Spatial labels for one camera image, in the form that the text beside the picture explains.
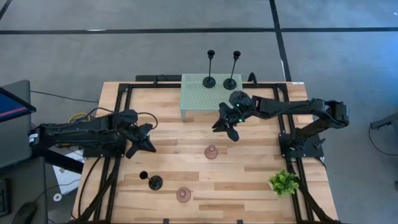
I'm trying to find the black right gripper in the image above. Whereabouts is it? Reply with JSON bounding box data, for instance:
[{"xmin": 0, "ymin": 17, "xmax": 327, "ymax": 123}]
[{"xmin": 212, "ymin": 90, "xmax": 254, "ymax": 142}]

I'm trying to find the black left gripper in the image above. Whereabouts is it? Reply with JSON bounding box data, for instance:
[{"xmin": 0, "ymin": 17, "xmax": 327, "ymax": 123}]
[{"xmin": 119, "ymin": 123, "xmax": 157, "ymax": 159}]

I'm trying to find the tall black metal candlestick holder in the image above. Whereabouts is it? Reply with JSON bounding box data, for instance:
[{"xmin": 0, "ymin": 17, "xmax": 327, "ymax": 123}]
[
  {"xmin": 139, "ymin": 170, "xmax": 164, "ymax": 191},
  {"xmin": 223, "ymin": 50, "xmax": 242, "ymax": 91},
  {"xmin": 202, "ymin": 49, "xmax": 216, "ymax": 89}
]

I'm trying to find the pink ribbed glass candle holder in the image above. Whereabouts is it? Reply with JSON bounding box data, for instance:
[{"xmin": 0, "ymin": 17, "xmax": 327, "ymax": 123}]
[
  {"xmin": 204, "ymin": 144, "xmax": 219, "ymax": 161},
  {"xmin": 176, "ymin": 187, "xmax": 192, "ymax": 203}
]

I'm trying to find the pale green perforated metal shelf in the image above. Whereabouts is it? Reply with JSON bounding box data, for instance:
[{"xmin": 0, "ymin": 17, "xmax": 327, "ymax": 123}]
[{"xmin": 180, "ymin": 73, "xmax": 244, "ymax": 121}]

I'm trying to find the black metal crossbar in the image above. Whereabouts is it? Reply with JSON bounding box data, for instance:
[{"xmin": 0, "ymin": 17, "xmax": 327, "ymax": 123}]
[{"xmin": 136, "ymin": 74, "xmax": 183, "ymax": 83}]

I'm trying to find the small green potted plant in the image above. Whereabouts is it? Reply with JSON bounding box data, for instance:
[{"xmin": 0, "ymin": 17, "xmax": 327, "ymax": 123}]
[{"xmin": 267, "ymin": 167, "xmax": 300, "ymax": 197}]

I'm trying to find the white paper sheet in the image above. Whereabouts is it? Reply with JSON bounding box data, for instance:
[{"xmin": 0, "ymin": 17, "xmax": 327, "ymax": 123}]
[{"xmin": 52, "ymin": 148, "xmax": 85, "ymax": 195}]

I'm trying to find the grey office desk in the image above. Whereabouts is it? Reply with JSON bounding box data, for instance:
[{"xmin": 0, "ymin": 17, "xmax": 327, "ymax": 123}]
[{"xmin": 0, "ymin": 79, "xmax": 48, "ymax": 224}]

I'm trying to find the computer monitor blue screen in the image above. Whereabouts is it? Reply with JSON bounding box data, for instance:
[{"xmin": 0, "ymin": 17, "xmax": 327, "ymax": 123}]
[{"xmin": 0, "ymin": 86, "xmax": 37, "ymax": 123}]

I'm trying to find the black computer mouse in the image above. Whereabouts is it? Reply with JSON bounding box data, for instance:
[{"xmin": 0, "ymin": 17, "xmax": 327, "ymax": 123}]
[{"xmin": 11, "ymin": 201, "xmax": 38, "ymax": 224}]

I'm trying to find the grey stand leg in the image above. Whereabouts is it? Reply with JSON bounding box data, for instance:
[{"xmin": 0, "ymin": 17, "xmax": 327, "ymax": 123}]
[{"xmin": 369, "ymin": 112, "xmax": 398, "ymax": 131}]

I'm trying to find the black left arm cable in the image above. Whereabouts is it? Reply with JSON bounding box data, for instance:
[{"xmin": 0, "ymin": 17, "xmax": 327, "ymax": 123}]
[{"xmin": 136, "ymin": 111, "xmax": 159, "ymax": 130}]

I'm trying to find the black aluminium table frame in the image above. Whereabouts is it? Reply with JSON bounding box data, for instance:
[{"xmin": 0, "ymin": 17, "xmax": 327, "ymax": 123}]
[{"xmin": 71, "ymin": 81, "xmax": 338, "ymax": 224}]

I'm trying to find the yellow cable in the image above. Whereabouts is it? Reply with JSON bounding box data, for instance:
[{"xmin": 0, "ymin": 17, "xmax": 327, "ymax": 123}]
[{"xmin": 68, "ymin": 112, "xmax": 91, "ymax": 123}]

